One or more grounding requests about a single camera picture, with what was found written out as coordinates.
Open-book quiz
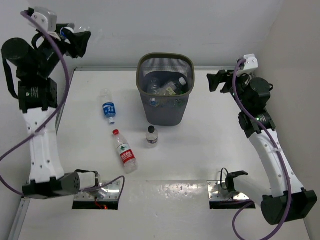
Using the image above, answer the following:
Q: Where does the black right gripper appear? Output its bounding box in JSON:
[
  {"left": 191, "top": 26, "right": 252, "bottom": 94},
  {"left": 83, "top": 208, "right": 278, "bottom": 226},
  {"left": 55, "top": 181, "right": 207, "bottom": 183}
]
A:
[{"left": 208, "top": 68, "right": 250, "bottom": 112}]

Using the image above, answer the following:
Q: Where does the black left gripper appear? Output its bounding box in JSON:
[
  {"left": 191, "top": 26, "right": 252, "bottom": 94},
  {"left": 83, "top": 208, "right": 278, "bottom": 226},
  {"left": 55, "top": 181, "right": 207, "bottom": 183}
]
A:
[{"left": 36, "top": 24, "right": 91, "bottom": 77}]

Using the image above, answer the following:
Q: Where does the clear bottle blue cap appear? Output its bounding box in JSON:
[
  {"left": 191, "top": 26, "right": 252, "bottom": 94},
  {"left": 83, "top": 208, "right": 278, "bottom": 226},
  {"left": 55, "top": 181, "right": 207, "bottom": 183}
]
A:
[
  {"left": 147, "top": 77, "right": 160, "bottom": 95},
  {"left": 59, "top": 24, "right": 91, "bottom": 38}
]

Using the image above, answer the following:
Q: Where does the pineapple juice bottle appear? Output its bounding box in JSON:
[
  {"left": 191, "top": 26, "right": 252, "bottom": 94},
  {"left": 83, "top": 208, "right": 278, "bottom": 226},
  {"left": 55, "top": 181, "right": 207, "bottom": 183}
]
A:
[{"left": 162, "top": 77, "right": 187, "bottom": 91}]

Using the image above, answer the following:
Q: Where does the clear crushed bottle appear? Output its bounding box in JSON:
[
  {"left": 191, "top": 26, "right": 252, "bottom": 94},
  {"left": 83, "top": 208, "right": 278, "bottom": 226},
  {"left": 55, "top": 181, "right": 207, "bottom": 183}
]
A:
[{"left": 156, "top": 86, "right": 176, "bottom": 96}]

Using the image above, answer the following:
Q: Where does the blue label water bottle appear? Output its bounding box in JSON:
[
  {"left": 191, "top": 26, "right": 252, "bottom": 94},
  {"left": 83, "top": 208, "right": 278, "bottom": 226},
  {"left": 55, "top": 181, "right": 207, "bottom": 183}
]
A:
[{"left": 159, "top": 101, "right": 176, "bottom": 109}]

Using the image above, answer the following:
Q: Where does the green soda bottle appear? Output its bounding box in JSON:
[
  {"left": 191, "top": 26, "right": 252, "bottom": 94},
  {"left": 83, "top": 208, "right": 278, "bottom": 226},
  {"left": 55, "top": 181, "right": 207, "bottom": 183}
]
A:
[{"left": 175, "top": 83, "right": 189, "bottom": 95}]

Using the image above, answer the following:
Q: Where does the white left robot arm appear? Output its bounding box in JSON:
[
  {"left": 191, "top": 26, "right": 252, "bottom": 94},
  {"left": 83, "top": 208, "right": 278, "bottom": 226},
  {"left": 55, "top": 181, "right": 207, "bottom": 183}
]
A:
[{"left": 1, "top": 28, "right": 98, "bottom": 199}]

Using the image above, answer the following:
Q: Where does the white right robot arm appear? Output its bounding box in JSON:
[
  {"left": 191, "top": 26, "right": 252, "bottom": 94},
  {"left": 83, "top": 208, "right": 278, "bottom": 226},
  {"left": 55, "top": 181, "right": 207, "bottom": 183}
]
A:
[{"left": 207, "top": 70, "right": 318, "bottom": 225}]

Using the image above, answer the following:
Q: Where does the grey mesh waste bin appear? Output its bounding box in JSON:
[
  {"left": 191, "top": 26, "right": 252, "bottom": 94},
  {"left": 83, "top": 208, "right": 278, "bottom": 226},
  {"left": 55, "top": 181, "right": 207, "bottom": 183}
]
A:
[{"left": 136, "top": 52, "right": 195, "bottom": 126}]

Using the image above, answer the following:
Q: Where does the small black cap bottle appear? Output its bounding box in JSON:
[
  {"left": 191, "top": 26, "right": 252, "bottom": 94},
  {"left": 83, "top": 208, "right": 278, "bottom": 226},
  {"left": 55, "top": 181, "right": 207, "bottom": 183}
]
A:
[{"left": 146, "top": 125, "right": 159, "bottom": 148}]

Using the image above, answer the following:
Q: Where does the red label water bottle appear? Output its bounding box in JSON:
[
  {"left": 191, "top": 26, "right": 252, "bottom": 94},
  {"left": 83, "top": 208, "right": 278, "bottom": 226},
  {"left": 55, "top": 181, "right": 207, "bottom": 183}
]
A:
[{"left": 112, "top": 129, "right": 138, "bottom": 174}]

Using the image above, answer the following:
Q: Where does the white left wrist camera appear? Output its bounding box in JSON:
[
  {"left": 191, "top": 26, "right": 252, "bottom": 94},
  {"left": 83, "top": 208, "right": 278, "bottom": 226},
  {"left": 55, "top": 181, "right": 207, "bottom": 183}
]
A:
[{"left": 26, "top": 6, "right": 58, "bottom": 32}]

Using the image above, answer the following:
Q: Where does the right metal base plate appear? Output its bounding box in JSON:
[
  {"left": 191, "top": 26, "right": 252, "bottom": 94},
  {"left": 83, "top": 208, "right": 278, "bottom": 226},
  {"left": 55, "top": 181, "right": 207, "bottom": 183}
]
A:
[{"left": 207, "top": 180, "right": 249, "bottom": 202}]

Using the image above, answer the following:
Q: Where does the metal base plate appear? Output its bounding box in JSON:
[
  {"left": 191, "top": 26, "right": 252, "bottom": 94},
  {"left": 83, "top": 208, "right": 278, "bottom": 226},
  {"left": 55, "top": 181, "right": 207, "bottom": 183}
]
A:
[
  {"left": 73, "top": 180, "right": 122, "bottom": 202},
  {"left": 207, "top": 180, "right": 249, "bottom": 202}
]

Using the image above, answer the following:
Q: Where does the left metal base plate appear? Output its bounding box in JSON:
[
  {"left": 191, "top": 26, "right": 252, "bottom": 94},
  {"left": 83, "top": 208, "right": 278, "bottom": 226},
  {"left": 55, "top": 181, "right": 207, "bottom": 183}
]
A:
[{"left": 73, "top": 180, "right": 122, "bottom": 202}]

